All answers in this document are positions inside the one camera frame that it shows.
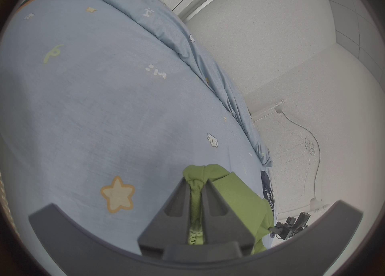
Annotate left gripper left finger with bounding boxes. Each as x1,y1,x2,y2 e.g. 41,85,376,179
138,177,193,253

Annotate green shorts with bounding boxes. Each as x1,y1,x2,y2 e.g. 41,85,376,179
182,164,274,254

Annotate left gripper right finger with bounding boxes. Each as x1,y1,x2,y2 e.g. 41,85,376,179
202,180,256,253

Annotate dark blue T-shirt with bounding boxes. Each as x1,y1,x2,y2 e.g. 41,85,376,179
260,171,276,219

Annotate pale blue quilt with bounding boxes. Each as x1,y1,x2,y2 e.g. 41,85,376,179
74,0,273,167

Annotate bed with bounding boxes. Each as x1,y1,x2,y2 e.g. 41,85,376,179
0,0,331,257

